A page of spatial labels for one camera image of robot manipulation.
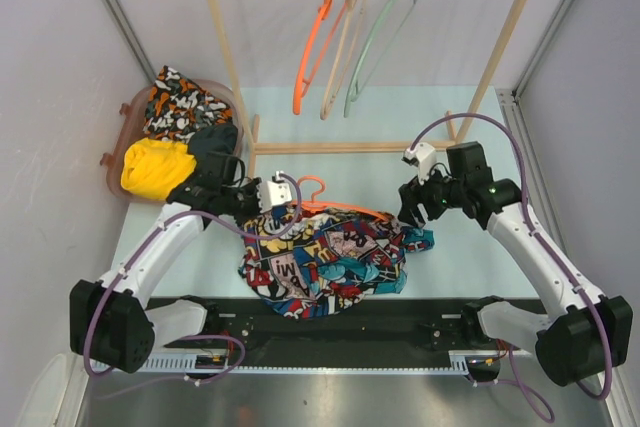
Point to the pale green hanger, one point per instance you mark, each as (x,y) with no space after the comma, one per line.
(359,81)

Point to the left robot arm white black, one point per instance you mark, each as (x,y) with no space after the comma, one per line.
(110,320)

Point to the orange camouflage print garment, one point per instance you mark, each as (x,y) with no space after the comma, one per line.
(179,107)

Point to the wooden clothes rack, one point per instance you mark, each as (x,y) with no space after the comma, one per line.
(455,134)

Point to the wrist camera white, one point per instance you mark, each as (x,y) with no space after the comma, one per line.
(274,192)
(422,156)

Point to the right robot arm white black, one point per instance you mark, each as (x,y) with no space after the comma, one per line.
(581,332)

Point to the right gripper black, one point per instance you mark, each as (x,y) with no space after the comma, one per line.
(412,194)

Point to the brown laundry basket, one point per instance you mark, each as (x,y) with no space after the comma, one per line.
(133,115)

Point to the beige wooden hanger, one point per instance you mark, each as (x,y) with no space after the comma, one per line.
(352,26)

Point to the comic print shorts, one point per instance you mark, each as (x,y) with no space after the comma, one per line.
(330,261)

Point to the light blue cable duct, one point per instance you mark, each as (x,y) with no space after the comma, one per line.
(211,362)

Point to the dark green garment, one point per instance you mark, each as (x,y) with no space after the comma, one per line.
(218,138)

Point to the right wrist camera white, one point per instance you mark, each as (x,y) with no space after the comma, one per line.
(422,156)

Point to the orange hanger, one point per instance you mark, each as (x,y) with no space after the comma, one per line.
(305,74)
(316,205)

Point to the yellow garment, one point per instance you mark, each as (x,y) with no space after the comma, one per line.
(153,168)

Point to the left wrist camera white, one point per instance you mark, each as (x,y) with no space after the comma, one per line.
(274,192)

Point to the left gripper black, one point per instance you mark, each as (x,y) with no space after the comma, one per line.
(252,186)

